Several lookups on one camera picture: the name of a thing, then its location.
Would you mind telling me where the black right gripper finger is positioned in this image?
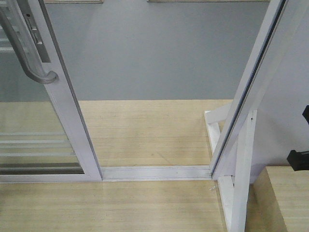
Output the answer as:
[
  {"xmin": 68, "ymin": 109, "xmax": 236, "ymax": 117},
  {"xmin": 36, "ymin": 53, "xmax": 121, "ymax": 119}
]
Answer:
[
  {"xmin": 302, "ymin": 105, "xmax": 309, "ymax": 124},
  {"xmin": 287, "ymin": 150, "xmax": 309, "ymax": 171}
]

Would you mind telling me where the silver door handle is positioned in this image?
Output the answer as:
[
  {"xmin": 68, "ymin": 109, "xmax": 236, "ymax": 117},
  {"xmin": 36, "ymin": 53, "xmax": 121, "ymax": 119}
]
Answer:
[{"xmin": 0, "ymin": 0, "xmax": 58, "ymax": 85}]

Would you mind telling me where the white framed sliding glass door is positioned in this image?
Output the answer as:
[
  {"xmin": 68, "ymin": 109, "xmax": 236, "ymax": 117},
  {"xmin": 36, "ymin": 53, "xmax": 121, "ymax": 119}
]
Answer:
[{"xmin": 0, "ymin": 0, "xmax": 103, "ymax": 183}]

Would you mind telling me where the aluminium floor door track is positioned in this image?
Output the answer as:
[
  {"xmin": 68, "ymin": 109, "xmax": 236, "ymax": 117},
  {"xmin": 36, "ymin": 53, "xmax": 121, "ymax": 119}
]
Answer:
[{"xmin": 101, "ymin": 165, "xmax": 211, "ymax": 182}]

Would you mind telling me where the white door lock plate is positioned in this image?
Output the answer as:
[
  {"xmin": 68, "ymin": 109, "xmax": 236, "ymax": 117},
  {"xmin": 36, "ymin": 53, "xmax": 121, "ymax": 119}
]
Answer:
[{"xmin": 18, "ymin": 0, "xmax": 51, "ymax": 63}]

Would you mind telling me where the white wooden support brace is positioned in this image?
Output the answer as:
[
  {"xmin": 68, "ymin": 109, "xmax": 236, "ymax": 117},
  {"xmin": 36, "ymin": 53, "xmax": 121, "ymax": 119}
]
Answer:
[{"xmin": 211, "ymin": 110, "xmax": 257, "ymax": 232}]

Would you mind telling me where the white door frame post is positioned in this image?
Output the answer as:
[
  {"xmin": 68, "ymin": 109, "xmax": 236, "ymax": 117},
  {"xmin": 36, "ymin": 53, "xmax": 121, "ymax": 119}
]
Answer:
[{"xmin": 205, "ymin": 0, "xmax": 288, "ymax": 179}]

